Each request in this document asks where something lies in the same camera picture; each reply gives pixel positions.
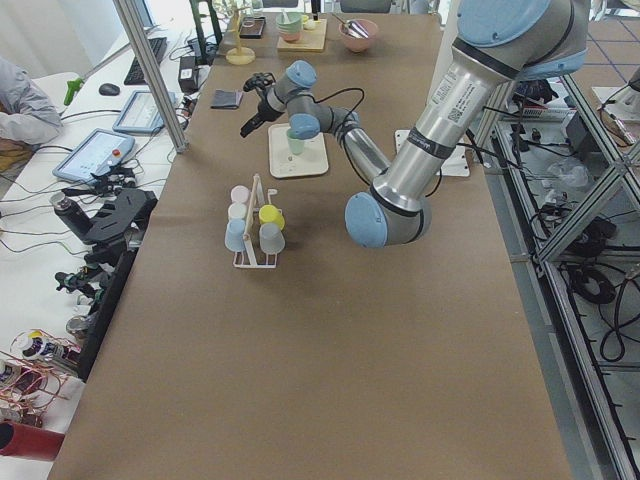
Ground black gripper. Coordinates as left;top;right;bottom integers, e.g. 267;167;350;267
240;102;277;138

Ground green plastic cup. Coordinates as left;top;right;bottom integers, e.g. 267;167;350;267
286;128;305;155

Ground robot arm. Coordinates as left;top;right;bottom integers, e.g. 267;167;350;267
240;1;591;248

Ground cream rabbit tray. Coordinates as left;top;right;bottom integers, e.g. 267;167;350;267
268;124;329;179

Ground pink plastic cup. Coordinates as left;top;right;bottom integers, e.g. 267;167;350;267
230;185;251;204

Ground yellow plastic cup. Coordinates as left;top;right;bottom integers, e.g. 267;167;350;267
258;204;285;231

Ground cream plastic cup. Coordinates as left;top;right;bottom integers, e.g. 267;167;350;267
227;202;248;221

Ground blue plastic cup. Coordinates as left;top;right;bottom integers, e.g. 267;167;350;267
224;218;246;253

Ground grey plastic cup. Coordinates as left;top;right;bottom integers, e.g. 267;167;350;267
259;222;286;255

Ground folded grey cloth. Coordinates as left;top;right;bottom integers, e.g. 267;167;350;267
210;89;244;110

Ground wooden mug tree stand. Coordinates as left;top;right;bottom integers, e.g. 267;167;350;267
217;0;255;66

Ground bamboo cutting board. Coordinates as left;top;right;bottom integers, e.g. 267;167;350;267
277;19;327;53

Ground stacked green bowls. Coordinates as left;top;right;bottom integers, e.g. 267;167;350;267
276;12;303;43

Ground pink bowl with ice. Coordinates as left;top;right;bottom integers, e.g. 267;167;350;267
338;18;379;53

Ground metal ice scoop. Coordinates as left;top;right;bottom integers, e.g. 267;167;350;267
332;13;369;39

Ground teach pendant tablet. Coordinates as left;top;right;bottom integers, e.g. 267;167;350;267
52;129;135;184
112;90;164;135

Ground black keyboard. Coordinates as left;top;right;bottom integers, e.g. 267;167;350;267
123;36;169;87

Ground black computer mouse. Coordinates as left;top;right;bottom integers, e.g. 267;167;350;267
98;83;121;97

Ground black water bottle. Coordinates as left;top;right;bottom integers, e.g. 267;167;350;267
50;192;92;245

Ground white wire cup rack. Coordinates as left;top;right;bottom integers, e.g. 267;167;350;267
232;174;278;269

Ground aluminium frame post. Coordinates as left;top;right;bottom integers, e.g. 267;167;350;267
113;0;188;154

